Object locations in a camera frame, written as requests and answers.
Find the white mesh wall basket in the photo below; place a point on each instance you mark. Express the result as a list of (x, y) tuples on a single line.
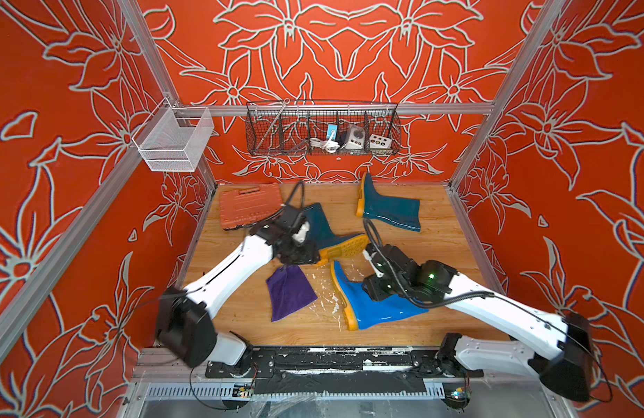
[(167, 146)]

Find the bright blue rubber boot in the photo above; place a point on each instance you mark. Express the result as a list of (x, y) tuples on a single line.
[(361, 312)]

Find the teal boot with yellow sole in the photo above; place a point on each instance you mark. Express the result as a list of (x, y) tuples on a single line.
[(330, 245)]

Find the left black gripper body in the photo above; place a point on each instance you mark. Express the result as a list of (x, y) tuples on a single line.
[(299, 252)]

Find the white grey device in basket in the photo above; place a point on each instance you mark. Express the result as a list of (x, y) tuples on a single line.
[(354, 138)]

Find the purple cloth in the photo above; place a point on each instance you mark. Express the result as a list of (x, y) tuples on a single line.
[(290, 291)]

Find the black wire wall basket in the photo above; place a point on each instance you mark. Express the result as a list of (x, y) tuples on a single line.
[(298, 127)]

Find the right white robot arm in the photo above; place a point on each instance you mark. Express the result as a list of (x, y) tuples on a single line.
[(557, 349)]

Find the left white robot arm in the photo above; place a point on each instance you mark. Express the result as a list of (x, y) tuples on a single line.
[(185, 316)]

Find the teal boot near back wall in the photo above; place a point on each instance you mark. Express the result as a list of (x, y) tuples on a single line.
[(399, 212)]

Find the blue white small box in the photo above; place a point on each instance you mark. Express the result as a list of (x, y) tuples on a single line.
[(332, 131)]

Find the orange plastic tool case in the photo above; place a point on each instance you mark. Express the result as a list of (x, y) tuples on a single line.
[(244, 207)]

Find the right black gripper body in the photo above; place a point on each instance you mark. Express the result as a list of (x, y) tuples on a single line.
[(381, 287)]

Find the white cube with dots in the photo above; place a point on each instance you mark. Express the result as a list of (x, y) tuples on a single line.
[(380, 145)]

